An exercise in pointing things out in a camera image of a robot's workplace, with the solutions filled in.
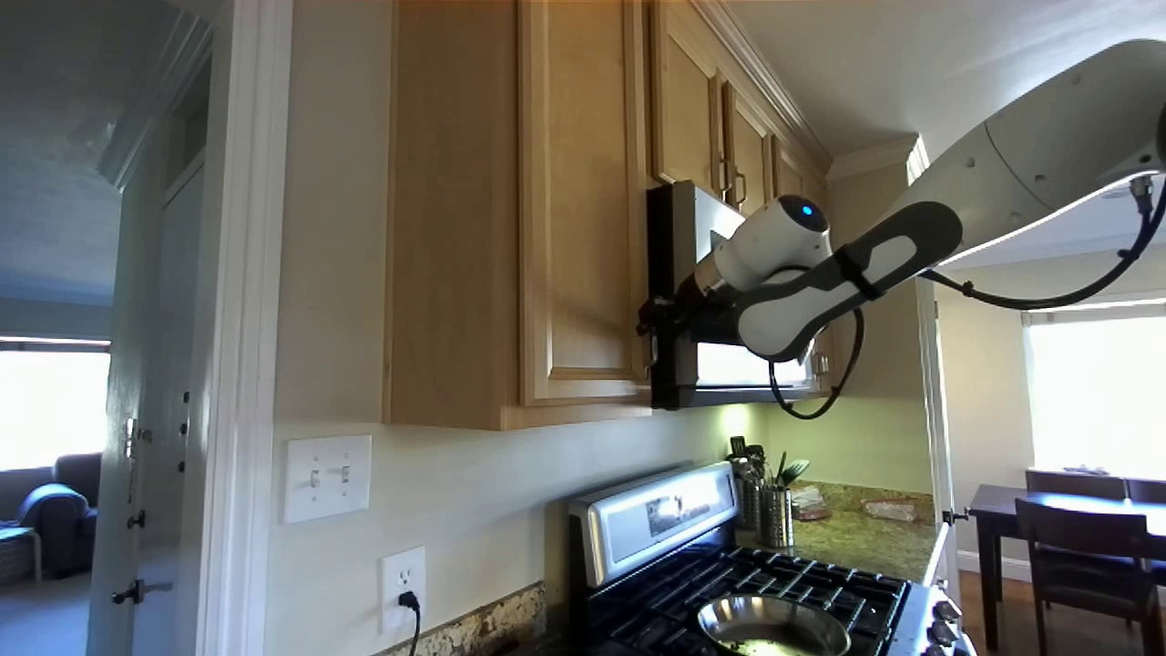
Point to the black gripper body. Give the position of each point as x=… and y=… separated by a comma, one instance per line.
x=703, y=319

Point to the light wood cabinet door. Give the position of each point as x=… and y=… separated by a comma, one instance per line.
x=581, y=200

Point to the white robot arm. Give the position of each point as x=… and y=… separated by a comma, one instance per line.
x=1044, y=155

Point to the stainless steel microwave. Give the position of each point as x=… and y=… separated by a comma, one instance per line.
x=699, y=259

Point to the upper cabinet doors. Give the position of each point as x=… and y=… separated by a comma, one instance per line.
x=716, y=114

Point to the white door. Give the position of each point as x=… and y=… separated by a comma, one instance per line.
x=150, y=532

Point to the utensil holder crock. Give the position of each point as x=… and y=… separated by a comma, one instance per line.
x=776, y=508

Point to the stainless steel stove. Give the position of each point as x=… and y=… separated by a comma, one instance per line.
x=653, y=550

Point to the steel frying pan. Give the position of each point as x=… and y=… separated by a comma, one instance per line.
x=764, y=626

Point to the dark dining table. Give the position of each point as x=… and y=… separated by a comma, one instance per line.
x=1104, y=527

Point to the dark wooden chair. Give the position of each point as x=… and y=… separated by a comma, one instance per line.
x=1110, y=585

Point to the blue armchair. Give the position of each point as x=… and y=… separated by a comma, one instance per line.
x=47, y=521

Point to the white wall outlet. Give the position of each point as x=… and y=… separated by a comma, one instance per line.
x=402, y=594

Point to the white light switch plate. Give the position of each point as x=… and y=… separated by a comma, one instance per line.
x=324, y=476

